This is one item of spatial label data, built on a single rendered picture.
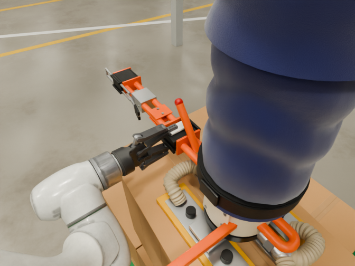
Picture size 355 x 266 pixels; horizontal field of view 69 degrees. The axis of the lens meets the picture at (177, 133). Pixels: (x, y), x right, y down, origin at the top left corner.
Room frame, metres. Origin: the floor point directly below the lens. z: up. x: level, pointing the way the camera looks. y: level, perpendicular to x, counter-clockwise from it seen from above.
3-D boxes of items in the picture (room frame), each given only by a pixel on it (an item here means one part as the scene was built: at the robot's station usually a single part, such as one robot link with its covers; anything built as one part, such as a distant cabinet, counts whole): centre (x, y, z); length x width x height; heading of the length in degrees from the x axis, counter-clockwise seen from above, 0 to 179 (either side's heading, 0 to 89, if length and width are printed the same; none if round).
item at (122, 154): (0.45, 0.13, 1.20); 0.09 x 0.07 x 0.08; 127
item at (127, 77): (0.83, 0.19, 1.20); 0.08 x 0.07 x 0.05; 35
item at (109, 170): (0.41, 0.18, 1.20); 0.09 x 0.06 x 0.09; 37
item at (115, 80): (0.76, 0.20, 1.20); 0.31 x 0.03 x 0.05; 35
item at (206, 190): (0.34, -0.15, 1.31); 0.23 x 0.23 x 0.04
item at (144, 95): (0.72, 0.12, 1.19); 0.07 x 0.07 x 0.04; 35
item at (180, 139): (0.54, -0.01, 1.20); 0.10 x 0.08 x 0.06; 125
